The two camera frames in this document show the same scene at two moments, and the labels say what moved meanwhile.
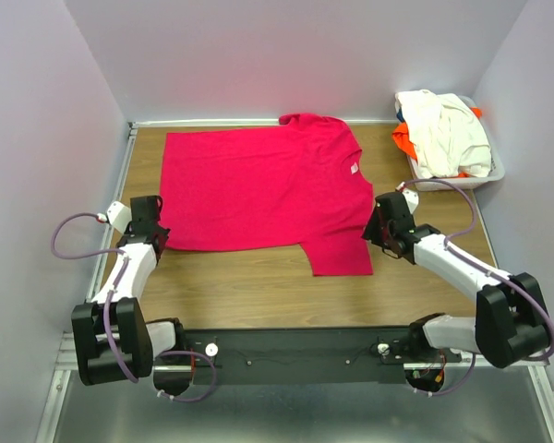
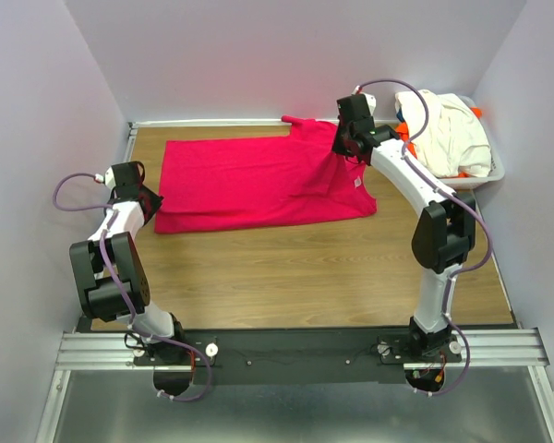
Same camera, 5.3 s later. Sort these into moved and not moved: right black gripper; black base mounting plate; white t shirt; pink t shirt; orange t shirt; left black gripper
Moved: pink t shirt; right black gripper; left black gripper
Not moved: white t shirt; orange t shirt; black base mounting plate
